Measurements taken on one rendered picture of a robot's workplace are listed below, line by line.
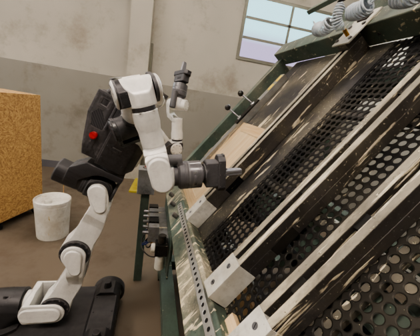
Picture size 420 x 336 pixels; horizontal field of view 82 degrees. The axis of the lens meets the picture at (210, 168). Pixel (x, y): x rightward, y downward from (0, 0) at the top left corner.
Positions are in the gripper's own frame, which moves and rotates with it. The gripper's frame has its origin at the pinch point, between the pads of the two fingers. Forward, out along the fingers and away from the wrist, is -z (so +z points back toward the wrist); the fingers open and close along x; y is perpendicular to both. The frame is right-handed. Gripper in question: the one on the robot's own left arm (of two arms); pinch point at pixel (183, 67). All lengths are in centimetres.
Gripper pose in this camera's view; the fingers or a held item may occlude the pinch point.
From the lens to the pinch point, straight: 158.2
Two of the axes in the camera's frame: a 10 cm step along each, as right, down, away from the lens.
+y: -6.5, -1.3, -7.5
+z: -1.7, 9.9, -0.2
